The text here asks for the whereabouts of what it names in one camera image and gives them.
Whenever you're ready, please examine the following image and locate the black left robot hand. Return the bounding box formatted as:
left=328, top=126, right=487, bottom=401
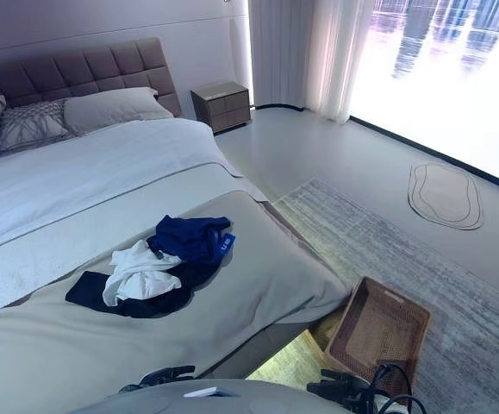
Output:
left=119, top=365, right=196, bottom=394

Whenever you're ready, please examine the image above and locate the grey patterned cushion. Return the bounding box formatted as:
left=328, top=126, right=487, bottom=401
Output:
left=0, top=99, right=83, bottom=154

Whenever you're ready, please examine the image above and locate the brown nightstand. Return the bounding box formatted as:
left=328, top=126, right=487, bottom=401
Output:
left=190, top=81, right=252, bottom=134

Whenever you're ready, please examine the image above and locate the brown woven basket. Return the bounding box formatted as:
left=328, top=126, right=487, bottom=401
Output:
left=323, top=275, right=432, bottom=396

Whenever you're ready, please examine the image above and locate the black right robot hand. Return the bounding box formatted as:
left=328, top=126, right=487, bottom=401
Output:
left=306, top=367, right=377, bottom=410

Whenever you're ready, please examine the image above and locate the beige pillow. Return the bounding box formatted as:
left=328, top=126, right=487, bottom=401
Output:
left=62, top=86, right=174, bottom=133

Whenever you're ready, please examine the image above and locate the bed with grey cover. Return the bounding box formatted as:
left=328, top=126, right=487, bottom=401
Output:
left=0, top=189, right=347, bottom=414

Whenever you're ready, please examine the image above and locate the bright cityscape window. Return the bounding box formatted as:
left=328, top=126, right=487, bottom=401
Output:
left=346, top=0, right=499, bottom=191

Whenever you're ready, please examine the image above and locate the black garment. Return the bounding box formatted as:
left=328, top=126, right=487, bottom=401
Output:
left=65, top=257, right=209, bottom=320

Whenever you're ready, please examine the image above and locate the blue garment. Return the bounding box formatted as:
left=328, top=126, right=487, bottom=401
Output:
left=147, top=214, right=236, bottom=264

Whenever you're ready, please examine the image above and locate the white garment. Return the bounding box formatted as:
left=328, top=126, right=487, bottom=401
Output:
left=102, top=239, right=184, bottom=308

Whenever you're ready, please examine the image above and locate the brown tufted headboard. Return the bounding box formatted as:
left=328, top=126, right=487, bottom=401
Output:
left=0, top=36, right=183, bottom=119

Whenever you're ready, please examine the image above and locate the grey robot torso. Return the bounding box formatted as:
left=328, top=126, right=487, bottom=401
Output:
left=70, top=378, right=427, bottom=414

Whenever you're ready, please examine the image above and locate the white duvet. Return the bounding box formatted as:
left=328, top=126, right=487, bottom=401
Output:
left=0, top=118, right=245, bottom=323

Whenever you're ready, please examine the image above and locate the white sheer curtain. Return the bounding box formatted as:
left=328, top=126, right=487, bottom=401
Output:
left=248, top=0, right=377, bottom=126

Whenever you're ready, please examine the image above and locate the small oval beige rug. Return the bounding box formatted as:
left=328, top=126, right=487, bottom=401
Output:
left=407, top=162, right=486, bottom=231

